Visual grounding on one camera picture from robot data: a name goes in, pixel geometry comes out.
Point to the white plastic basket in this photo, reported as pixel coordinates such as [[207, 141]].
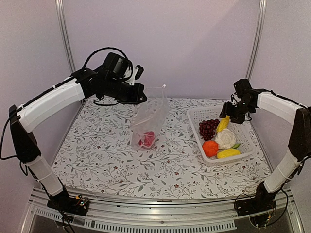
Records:
[[244, 142]]

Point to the orange pumpkin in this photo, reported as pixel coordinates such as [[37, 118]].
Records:
[[210, 148]]

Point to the right aluminium frame post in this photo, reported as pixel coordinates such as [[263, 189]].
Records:
[[257, 38]]

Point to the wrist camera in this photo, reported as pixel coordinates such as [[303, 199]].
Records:
[[135, 74], [241, 87]]

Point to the clear zip top bag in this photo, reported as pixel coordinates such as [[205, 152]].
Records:
[[150, 115]]

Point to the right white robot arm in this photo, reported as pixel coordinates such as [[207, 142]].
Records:
[[297, 149]]

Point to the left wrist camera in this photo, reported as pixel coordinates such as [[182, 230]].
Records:
[[135, 74]]

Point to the red bell pepper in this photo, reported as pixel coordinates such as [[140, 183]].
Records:
[[147, 139]]

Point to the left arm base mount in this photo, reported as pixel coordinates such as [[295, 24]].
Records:
[[64, 203]]

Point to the white cauliflower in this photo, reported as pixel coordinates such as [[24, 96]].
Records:
[[225, 139]]

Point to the dark red grape bunch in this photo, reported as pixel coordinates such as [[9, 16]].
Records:
[[207, 128]]

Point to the aluminium frame post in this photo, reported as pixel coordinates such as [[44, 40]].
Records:
[[257, 38], [64, 34]]

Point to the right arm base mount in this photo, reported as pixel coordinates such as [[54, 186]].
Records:
[[255, 205]]

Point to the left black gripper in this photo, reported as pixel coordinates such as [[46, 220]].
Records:
[[135, 99]]

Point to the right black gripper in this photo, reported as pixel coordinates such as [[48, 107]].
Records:
[[227, 110]]

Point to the floral tablecloth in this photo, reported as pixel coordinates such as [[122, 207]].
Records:
[[97, 156]]

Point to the left aluminium frame post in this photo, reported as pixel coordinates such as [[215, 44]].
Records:
[[64, 34]]

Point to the aluminium front rail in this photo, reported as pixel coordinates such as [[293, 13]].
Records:
[[121, 214]]

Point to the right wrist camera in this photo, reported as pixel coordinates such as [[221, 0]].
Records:
[[241, 87]]

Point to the yellow mango front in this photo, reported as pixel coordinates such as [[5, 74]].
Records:
[[228, 153]]

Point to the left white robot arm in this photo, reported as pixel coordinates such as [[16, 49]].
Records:
[[116, 77]]

